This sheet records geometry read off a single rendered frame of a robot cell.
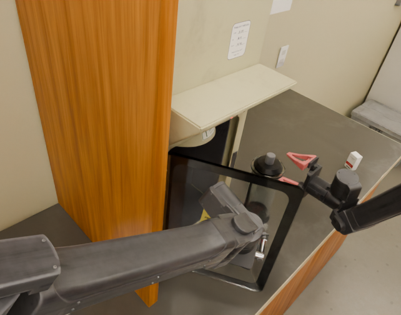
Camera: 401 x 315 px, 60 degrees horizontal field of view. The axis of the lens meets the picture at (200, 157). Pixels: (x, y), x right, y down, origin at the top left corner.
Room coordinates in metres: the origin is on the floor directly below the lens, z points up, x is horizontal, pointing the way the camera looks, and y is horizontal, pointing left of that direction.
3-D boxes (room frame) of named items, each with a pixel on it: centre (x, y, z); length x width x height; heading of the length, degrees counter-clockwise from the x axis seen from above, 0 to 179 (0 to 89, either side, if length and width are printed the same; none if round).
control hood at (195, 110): (0.66, -0.05, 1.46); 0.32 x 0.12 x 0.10; 140
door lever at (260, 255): (0.50, -0.14, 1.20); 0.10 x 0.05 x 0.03; 80
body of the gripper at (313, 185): (0.74, -0.34, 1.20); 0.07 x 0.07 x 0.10; 50
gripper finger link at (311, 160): (0.79, -0.29, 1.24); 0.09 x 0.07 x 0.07; 50
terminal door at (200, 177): (0.54, -0.07, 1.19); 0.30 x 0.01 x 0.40; 80
